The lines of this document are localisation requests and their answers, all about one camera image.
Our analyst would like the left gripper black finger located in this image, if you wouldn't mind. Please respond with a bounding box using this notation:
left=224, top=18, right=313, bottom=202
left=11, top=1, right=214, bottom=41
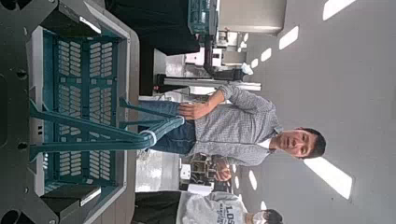
left=40, top=185, right=103, bottom=224
left=40, top=0, right=103, bottom=37

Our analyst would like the teal grey crate with handles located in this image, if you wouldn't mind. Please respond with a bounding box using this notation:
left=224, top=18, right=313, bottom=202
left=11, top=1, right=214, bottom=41
left=27, top=0, right=187, bottom=224

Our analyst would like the teal crate with pink sticker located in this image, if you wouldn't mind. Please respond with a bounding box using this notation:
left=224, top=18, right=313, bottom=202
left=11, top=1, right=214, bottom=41
left=187, top=0, right=219, bottom=35

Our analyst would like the checked shirt man right hand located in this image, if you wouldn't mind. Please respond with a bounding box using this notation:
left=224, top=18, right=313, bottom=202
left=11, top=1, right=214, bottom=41
left=178, top=101, right=208, bottom=121

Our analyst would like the checked shirt man left hand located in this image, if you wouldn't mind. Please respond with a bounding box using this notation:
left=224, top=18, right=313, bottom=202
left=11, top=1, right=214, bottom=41
left=214, top=159, right=233, bottom=183

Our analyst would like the black cloth draped table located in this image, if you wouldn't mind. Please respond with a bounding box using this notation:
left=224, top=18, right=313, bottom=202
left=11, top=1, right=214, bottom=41
left=106, top=0, right=201, bottom=96

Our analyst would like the person in grey hoodie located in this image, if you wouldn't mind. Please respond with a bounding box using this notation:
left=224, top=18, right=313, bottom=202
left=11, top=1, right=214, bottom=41
left=132, top=189, right=284, bottom=224

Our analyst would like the man in checked shirt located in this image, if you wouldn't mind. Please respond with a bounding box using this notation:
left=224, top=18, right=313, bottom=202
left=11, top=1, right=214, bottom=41
left=138, top=83, right=327, bottom=183

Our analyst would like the large grey box column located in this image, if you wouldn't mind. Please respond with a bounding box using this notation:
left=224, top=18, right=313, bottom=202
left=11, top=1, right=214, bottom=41
left=218, top=0, right=288, bottom=35

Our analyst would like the white ceiling light panel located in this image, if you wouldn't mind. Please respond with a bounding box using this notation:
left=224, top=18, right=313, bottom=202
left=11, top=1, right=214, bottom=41
left=260, top=47, right=273, bottom=63
left=278, top=25, right=300, bottom=51
left=303, top=157, right=354, bottom=201
left=322, top=0, right=357, bottom=21

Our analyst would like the aluminium profile post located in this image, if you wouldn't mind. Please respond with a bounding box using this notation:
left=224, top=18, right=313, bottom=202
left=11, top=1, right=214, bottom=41
left=155, top=74, right=262, bottom=94

